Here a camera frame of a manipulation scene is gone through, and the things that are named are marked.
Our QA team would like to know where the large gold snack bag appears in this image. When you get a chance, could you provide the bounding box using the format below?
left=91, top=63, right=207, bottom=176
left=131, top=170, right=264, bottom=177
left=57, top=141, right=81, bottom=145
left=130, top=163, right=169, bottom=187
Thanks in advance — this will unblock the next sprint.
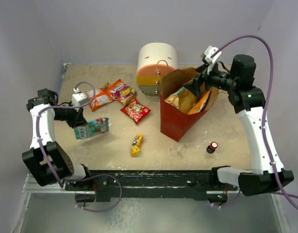
left=165, top=87, right=198, bottom=114

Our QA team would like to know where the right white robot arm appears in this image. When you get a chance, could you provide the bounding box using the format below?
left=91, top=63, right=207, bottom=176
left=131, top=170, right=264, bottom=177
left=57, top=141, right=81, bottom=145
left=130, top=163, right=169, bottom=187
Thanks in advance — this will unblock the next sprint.
left=184, top=54, right=294, bottom=197

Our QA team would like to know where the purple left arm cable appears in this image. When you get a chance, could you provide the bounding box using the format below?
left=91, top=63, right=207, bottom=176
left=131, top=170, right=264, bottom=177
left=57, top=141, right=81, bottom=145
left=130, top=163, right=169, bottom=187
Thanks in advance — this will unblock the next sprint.
left=36, top=81, right=123, bottom=214

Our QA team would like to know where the orange Kettle chip bag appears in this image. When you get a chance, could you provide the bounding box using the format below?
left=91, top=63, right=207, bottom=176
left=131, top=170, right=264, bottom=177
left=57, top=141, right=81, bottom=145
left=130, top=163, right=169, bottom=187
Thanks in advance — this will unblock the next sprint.
left=188, top=90, right=210, bottom=115

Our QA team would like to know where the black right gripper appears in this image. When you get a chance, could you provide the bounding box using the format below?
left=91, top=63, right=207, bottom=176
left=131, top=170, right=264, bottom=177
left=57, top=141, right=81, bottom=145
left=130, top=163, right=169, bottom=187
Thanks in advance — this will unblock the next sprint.
left=183, top=60, right=237, bottom=97

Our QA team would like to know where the teal Fox's candy bag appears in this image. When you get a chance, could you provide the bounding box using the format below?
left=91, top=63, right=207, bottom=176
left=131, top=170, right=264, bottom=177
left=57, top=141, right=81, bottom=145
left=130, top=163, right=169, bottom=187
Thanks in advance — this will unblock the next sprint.
left=74, top=117, right=109, bottom=140

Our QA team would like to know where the small three-drawer cabinet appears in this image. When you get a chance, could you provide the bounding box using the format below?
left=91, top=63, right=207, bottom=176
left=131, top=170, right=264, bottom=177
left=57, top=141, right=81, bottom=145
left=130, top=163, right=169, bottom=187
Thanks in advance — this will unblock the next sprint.
left=136, top=42, right=178, bottom=95

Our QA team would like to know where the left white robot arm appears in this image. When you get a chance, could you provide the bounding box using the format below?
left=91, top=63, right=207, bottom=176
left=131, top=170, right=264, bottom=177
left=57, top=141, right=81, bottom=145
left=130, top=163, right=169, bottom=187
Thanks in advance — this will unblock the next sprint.
left=22, top=87, right=93, bottom=190

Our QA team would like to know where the orange Fox's candy bag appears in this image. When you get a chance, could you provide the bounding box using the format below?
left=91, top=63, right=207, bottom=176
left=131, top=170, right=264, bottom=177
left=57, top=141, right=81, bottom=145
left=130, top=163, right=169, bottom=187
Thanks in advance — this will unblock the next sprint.
left=89, top=83, right=114, bottom=111

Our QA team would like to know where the yellow M&M's packet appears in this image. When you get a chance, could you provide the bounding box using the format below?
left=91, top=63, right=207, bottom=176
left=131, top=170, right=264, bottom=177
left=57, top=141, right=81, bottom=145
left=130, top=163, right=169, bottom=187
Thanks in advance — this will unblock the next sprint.
left=131, top=134, right=144, bottom=157

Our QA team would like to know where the small red-capped bottle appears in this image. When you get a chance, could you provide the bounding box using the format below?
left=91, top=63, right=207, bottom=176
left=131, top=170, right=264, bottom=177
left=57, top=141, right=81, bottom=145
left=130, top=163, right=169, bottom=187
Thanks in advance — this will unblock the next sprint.
left=206, top=142, right=218, bottom=154

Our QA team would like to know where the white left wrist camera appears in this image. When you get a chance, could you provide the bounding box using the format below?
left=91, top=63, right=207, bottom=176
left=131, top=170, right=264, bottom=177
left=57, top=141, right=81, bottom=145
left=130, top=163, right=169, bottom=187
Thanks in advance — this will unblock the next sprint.
left=71, top=87, right=89, bottom=108

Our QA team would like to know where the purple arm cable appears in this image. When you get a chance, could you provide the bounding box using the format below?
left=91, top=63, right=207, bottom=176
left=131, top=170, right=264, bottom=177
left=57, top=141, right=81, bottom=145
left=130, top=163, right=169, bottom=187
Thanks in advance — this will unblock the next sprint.
left=36, top=81, right=123, bottom=214
left=210, top=35, right=298, bottom=214

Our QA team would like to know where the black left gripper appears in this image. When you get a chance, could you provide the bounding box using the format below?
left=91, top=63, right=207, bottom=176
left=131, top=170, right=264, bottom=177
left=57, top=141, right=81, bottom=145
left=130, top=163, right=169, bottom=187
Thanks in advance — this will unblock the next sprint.
left=53, top=101, right=88, bottom=129

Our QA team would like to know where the colourful candy packet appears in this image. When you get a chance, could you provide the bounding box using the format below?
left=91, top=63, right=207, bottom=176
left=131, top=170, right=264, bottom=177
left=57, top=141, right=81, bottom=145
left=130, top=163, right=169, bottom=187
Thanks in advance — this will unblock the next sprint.
left=106, top=79, right=137, bottom=106

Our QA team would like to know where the red noodle snack packet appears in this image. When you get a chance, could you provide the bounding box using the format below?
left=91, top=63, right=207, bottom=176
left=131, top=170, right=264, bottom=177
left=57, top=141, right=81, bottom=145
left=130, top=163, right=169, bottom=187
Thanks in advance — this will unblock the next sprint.
left=120, top=98, right=151, bottom=124

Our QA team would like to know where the red paper bag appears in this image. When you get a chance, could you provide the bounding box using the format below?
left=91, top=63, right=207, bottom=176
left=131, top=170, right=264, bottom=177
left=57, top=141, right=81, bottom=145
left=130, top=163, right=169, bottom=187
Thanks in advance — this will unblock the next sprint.
left=160, top=67, right=219, bottom=142

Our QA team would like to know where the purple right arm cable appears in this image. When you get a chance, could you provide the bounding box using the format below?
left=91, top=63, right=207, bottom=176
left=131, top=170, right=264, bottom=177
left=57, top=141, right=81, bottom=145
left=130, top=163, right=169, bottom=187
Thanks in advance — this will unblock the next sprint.
left=210, top=35, right=298, bottom=214

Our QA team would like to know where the aluminium table rail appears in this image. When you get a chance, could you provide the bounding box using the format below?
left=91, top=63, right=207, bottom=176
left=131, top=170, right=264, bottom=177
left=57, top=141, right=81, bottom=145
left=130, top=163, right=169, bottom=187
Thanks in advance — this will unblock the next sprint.
left=21, top=173, right=67, bottom=194

